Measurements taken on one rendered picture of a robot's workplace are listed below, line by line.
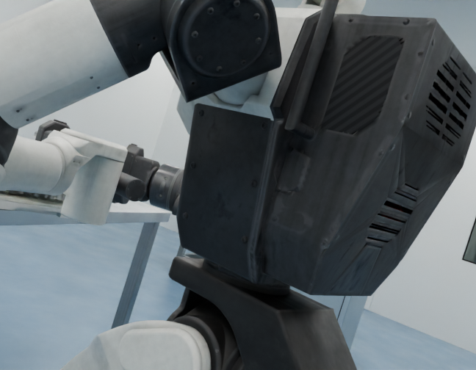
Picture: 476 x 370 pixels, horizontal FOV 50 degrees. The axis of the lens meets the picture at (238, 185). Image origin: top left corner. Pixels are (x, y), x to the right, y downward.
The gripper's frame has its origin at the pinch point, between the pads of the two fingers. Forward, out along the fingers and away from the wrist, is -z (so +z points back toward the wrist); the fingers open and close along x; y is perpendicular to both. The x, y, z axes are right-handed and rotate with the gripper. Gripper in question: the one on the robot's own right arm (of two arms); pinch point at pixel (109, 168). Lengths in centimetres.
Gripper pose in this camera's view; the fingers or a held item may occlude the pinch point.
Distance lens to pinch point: 107.5
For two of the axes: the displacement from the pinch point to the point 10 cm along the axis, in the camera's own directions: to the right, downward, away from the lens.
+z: 9.5, 3.0, -1.3
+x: -3.0, 9.5, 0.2
